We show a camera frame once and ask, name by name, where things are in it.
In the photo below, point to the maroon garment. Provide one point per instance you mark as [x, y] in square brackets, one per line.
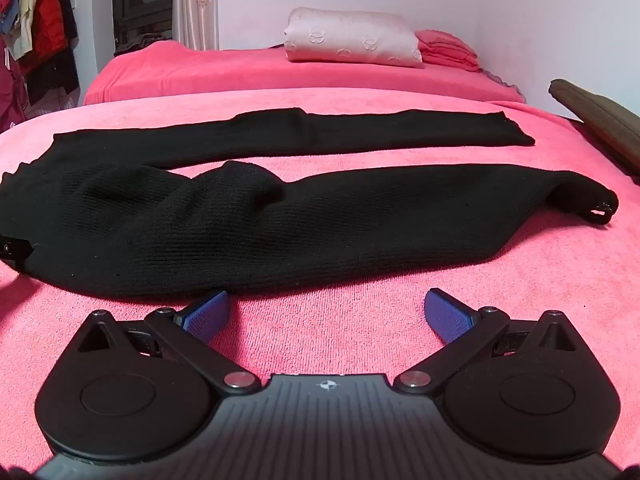
[10, 90]

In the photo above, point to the white satin pillow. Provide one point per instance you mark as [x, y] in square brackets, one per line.
[350, 37]

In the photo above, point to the red padded jacket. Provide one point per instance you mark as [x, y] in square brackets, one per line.
[47, 25]

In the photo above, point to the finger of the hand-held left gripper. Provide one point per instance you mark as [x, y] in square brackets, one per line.
[15, 249]

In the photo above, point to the cream hanging garment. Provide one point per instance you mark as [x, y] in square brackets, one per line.
[25, 25]

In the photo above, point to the dark cloth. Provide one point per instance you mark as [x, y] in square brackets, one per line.
[137, 45]

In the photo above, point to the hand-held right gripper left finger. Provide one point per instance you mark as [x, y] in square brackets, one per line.
[207, 314]

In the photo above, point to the pink bed sheet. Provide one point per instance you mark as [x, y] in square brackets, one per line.
[240, 72]

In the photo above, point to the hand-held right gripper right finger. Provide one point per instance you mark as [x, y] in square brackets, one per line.
[446, 317]

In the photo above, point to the black knit pants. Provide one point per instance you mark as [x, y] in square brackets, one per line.
[250, 240]

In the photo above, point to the brown cushion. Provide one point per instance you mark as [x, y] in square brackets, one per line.
[600, 115]

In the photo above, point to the dark window frame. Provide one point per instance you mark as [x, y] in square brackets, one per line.
[142, 0]

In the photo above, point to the black hanging garment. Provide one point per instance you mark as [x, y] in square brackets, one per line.
[60, 75]

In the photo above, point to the pale patterned curtain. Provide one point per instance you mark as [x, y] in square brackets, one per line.
[196, 5]

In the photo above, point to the pink fleece blanket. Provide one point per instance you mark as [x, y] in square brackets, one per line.
[350, 320]

